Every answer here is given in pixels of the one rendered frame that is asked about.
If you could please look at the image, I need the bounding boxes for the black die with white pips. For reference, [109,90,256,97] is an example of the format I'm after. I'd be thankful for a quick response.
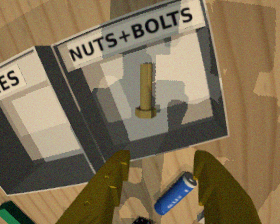
[132,217,151,224]

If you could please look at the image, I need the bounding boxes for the blue battery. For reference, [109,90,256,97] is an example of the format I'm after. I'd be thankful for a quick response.
[154,173,197,215]

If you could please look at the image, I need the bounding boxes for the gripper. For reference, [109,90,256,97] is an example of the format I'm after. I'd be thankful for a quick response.
[55,150,262,224]

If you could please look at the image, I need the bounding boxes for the beige usb stick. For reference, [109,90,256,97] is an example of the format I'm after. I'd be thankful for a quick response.
[197,210,204,224]

